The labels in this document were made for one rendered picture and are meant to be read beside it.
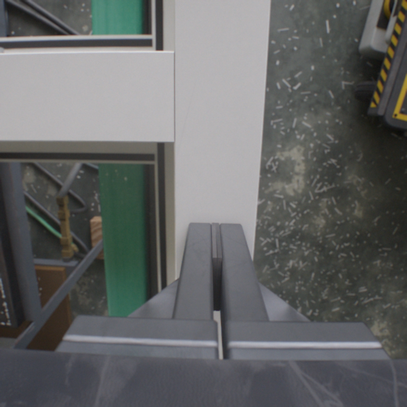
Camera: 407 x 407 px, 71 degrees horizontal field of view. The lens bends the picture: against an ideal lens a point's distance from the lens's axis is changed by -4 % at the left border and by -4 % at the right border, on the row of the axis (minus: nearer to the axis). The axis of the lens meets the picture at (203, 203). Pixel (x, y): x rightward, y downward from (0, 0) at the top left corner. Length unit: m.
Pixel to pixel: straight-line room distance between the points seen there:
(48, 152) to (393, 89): 0.80
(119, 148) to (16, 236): 0.50
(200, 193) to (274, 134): 0.97
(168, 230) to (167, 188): 0.03
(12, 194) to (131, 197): 0.45
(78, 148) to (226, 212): 0.12
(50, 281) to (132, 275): 0.80
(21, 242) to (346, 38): 1.12
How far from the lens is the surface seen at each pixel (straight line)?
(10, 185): 0.65
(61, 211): 0.98
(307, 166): 1.16
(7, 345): 0.79
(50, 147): 0.23
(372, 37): 1.10
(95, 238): 1.21
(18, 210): 0.67
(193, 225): 0.15
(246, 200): 0.16
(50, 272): 1.03
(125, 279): 0.26
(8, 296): 0.73
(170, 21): 0.21
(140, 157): 0.21
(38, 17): 1.25
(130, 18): 0.23
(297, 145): 1.13
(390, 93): 0.89
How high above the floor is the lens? 1.08
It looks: 73 degrees down
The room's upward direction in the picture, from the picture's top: 177 degrees counter-clockwise
